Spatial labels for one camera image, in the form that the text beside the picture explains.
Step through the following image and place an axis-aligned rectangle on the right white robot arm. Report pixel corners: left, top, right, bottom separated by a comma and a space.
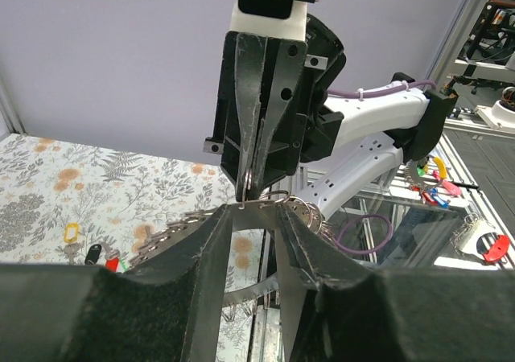
204, 10, 455, 216

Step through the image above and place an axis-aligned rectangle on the black tag key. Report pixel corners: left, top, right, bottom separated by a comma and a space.
84, 244, 102, 265
63, 242, 81, 265

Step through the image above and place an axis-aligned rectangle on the yellow tag key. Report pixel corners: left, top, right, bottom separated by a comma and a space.
64, 223, 80, 244

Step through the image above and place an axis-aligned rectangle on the green tag key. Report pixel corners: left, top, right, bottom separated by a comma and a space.
118, 259, 129, 273

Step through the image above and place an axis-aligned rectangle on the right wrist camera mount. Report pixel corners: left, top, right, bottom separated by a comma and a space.
229, 0, 318, 41

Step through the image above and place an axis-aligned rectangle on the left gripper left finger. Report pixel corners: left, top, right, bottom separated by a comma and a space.
1, 206, 233, 361

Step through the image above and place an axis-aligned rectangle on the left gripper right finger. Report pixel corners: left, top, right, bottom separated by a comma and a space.
275, 207, 514, 361

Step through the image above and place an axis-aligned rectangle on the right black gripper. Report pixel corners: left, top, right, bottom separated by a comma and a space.
206, 14, 346, 201

